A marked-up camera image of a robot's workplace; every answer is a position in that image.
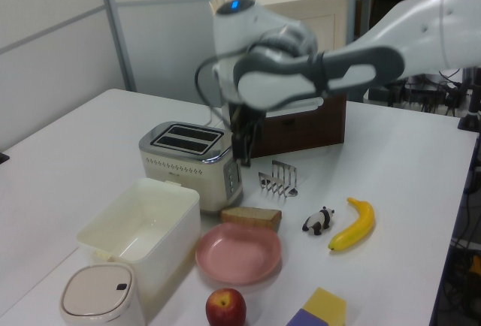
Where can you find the red apple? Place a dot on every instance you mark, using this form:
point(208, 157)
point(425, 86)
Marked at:
point(225, 309)

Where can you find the yellow foam block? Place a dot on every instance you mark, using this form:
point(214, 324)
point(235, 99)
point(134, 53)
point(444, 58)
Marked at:
point(327, 303)

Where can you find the cream and chrome toaster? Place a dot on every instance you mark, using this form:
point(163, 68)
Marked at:
point(180, 175)

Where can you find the white plastic container box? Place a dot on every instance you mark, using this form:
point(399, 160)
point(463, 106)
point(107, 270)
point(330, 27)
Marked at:
point(165, 236)

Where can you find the metal toast rack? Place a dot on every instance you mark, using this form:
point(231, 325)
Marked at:
point(280, 181)

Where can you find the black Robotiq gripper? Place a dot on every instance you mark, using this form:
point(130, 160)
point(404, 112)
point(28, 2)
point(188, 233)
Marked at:
point(246, 117)

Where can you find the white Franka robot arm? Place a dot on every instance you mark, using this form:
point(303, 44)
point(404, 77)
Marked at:
point(413, 40)

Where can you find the panda toy figure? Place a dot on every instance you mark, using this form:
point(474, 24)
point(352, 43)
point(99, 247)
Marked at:
point(319, 221)

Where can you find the cream storage cabinet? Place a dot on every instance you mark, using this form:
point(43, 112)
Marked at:
point(300, 3)

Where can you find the yellow banana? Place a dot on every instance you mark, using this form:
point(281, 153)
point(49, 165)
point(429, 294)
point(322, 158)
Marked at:
point(357, 224)

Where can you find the toasted bread slice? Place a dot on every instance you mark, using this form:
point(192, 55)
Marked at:
point(251, 219)

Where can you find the pink plate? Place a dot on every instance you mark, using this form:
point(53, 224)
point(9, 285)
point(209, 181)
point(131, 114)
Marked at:
point(238, 254)

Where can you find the small white lidded bin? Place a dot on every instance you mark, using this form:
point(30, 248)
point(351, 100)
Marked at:
point(95, 296)

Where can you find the purple foam block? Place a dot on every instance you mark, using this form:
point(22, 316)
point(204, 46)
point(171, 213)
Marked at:
point(304, 318)

